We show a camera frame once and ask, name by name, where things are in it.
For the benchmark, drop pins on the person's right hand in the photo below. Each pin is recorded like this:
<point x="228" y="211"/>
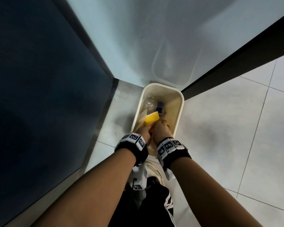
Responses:
<point x="162" y="132"/>

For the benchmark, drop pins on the grey base cabinet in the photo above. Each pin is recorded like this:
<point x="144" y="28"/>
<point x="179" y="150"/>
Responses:
<point x="37" y="92"/>

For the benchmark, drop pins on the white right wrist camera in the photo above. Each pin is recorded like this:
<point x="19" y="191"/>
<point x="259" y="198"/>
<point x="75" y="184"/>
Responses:
<point x="169" y="174"/>

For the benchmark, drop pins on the clear water bottle blue cap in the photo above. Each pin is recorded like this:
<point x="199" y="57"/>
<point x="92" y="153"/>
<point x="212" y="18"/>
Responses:
<point x="150" y="100"/>

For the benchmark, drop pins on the cream waste bin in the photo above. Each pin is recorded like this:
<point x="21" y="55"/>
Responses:
<point x="175" y="108"/>

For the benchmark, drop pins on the person's left forearm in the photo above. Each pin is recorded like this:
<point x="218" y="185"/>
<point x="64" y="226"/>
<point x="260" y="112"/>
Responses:
<point x="90" y="191"/>

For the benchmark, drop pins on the yellow snack wrapper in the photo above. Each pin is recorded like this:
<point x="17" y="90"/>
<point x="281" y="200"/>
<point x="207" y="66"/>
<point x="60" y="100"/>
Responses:
<point x="151" y="118"/>

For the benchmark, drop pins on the black left wristband with markers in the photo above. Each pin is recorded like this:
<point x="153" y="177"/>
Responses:
<point x="132" y="146"/>

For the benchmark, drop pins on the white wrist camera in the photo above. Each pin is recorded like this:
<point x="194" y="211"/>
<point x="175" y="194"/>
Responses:
<point x="169" y="174"/>
<point x="139" y="178"/>

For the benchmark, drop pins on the person's left hand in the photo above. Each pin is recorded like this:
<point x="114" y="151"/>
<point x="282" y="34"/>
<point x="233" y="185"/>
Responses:
<point x="145" y="132"/>

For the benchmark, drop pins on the black striped trousers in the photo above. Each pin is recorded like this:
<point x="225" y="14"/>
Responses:
<point x="151" y="205"/>

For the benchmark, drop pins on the black right wristband with markers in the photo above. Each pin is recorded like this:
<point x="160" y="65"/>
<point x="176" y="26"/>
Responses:
<point x="172" y="150"/>

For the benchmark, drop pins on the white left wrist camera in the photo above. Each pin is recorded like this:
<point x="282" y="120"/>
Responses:
<point x="139" y="178"/>

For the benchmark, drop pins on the black wristband with markers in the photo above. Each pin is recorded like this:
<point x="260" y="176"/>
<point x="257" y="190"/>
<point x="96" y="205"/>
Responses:
<point x="132" y="146"/>
<point x="172" y="150"/>

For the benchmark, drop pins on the cream shoe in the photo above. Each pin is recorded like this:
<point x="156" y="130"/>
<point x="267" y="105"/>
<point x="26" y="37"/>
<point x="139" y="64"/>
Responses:
<point x="155" y="171"/>

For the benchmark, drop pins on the person's right forearm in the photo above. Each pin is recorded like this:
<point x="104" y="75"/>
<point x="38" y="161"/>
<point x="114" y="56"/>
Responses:
<point x="203" y="196"/>

